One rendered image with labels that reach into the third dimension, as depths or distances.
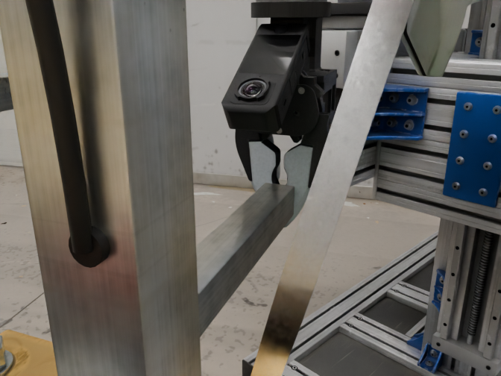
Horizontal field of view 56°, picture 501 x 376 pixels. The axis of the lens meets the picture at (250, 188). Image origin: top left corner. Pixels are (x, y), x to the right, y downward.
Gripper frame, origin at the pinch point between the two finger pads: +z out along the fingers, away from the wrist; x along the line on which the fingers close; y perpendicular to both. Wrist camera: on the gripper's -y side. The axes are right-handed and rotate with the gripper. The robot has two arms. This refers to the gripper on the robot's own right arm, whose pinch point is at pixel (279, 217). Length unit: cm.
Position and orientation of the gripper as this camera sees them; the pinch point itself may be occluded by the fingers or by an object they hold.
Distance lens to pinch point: 47.4
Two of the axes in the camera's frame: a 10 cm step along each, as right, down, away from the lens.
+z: 0.1, 9.4, 3.4
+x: -9.4, -1.2, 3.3
